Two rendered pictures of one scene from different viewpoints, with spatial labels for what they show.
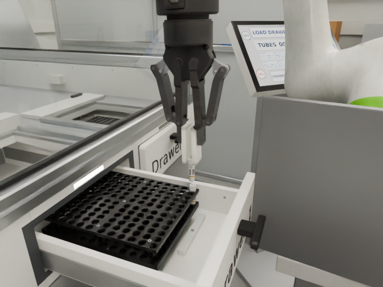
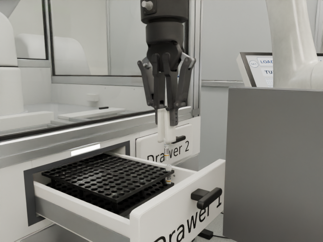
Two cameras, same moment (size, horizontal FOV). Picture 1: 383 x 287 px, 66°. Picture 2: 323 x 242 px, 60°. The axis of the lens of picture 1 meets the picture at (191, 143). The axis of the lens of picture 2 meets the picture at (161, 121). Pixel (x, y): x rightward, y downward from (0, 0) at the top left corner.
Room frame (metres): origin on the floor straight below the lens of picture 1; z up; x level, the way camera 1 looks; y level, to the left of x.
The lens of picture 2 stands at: (-0.08, -0.13, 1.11)
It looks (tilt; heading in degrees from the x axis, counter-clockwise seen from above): 10 degrees down; 14
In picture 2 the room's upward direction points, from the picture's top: straight up
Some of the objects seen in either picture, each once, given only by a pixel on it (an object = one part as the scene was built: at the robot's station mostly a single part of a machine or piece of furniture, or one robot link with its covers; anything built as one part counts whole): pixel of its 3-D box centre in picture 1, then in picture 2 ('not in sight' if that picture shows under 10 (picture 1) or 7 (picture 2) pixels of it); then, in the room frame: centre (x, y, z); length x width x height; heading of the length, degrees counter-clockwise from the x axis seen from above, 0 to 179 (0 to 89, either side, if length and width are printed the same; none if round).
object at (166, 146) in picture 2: (191, 169); (166, 149); (0.47, 0.00, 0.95); 0.01 x 0.01 x 0.05
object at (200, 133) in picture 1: (206, 130); (177, 113); (0.46, -0.02, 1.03); 0.03 x 0.01 x 0.05; 68
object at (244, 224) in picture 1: (250, 229); (203, 196); (0.36, -0.09, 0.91); 0.07 x 0.04 x 0.01; 159
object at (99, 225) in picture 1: (125, 215); (108, 185); (0.45, 0.12, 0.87); 0.22 x 0.18 x 0.06; 69
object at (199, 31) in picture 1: (188, 49); (165, 47); (0.48, 0.00, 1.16); 0.08 x 0.07 x 0.09; 68
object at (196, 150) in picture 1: (196, 144); (170, 126); (0.47, -0.01, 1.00); 0.03 x 0.01 x 0.07; 158
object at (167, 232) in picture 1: (175, 215); (145, 183); (0.41, 0.03, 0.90); 0.18 x 0.02 x 0.01; 159
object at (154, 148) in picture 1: (168, 145); (167, 147); (0.76, 0.06, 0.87); 0.29 x 0.02 x 0.11; 159
